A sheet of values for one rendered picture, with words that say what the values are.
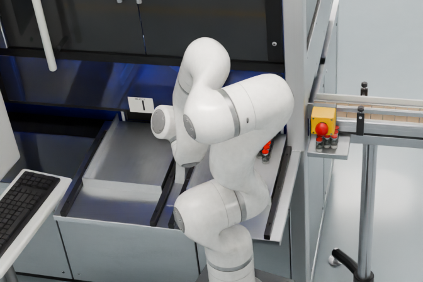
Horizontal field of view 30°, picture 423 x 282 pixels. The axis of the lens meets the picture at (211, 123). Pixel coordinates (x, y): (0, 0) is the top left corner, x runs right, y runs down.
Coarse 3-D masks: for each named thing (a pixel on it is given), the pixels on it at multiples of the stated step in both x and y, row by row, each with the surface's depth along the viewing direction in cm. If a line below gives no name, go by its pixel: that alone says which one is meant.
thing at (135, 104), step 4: (128, 100) 257; (132, 100) 257; (136, 100) 256; (140, 100) 256; (144, 100) 256; (148, 100) 255; (152, 100) 255; (132, 104) 258; (136, 104) 258; (140, 104) 257; (144, 104) 257; (148, 104) 256; (152, 104) 256; (132, 108) 259; (136, 108) 259; (140, 108) 258; (148, 108) 257; (152, 108) 257; (140, 112) 259; (144, 112) 259; (148, 112) 258; (152, 112) 258
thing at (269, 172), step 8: (280, 136) 260; (280, 144) 257; (208, 152) 257; (272, 152) 254; (280, 152) 254; (208, 160) 254; (256, 160) 252; (272, 160) 251; (280, 160) 246; (200, 168) 251; (208, 168) 251; (256, 168) 249; (264, 168) 248; (272, 168) 248; (280, 168) 247; (192, 176) 244; (200, 176) 248; (208, 176) 248; (264, 176) 245; (272, 176) 245; (192, 184) 244; (272, 184) 242; (272, 192) 235; (272, 200) 236
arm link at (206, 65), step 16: (192, 48) 162; (208, 48) 160; (224, 48) 163; (192, 64) 161; (208, 64) 157; (224, 64) 159; (192, 80) 167; (208, 80) 155; (224, 80) 161; (192, 96) 152; (208, 96) 151; (224, 96) 151; (192, 112) 150; (208, 112) 149; (224, 112) 150; (192, 128) 150; (208, 128) 149; (224, 128) 150; (208, 144) 153
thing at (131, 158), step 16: (112, 128) 269; (128, 128) 271; (144, 128) 270; (112, 144) 265; (128, 144) 264; (144, 144) 263; (160, 144) 262; (96, 160) 257; (112, 160) 258; (128, 160) 257; (144, 160) 257; (160, 160) 256; (96, 176) 252; (112, 176) 251; (128, 176) 251; (144, 176) 250; (160, 176) 250; (144, 192) 244; (160, 192) 243
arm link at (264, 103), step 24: (240, 96) 151; (264, 96) 152; (288, 96) 155; (240, 120) 151; (264, 120) 154; (216, 144) 165; (240, 144) 162; (264, 144) 162; (216, 168) 168; (240, 168) 166; (240, 192) 183; (264, 192) 183
